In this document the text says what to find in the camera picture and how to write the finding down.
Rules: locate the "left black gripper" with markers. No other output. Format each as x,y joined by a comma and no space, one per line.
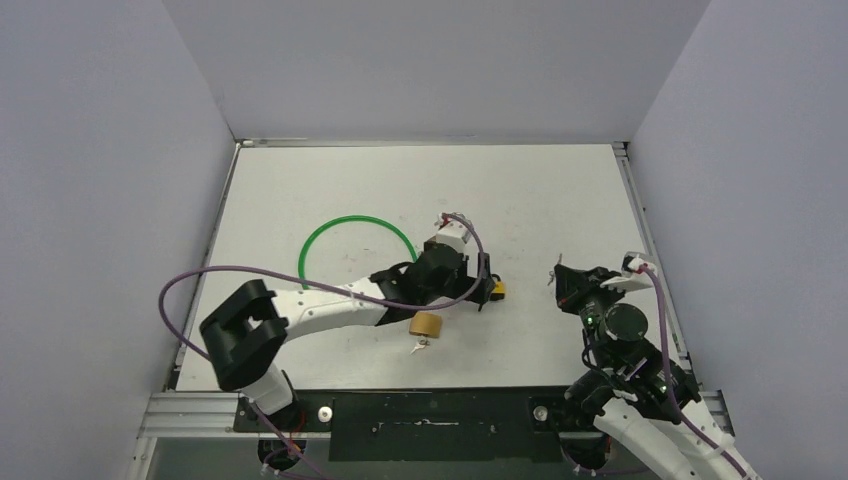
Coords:
466,282

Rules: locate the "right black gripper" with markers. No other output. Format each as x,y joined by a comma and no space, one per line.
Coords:
569,285

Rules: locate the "yellow padlock keys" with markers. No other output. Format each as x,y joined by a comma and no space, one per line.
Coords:
555,269

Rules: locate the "green cable lock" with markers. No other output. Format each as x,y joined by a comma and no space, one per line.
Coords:
350,238

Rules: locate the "yellow black padlock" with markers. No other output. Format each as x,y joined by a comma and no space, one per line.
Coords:
498,292

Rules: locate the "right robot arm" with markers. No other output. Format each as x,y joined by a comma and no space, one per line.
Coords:
633,393

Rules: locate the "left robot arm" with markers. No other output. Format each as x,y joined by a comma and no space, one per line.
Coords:
244,333

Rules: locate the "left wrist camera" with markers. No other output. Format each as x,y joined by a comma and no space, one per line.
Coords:
453,232

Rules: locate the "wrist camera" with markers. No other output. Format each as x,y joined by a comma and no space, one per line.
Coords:
453,232
639,272

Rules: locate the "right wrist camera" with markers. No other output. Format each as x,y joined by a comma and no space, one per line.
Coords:
639,272

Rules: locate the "black base frame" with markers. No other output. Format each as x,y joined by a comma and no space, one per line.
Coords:
443,424

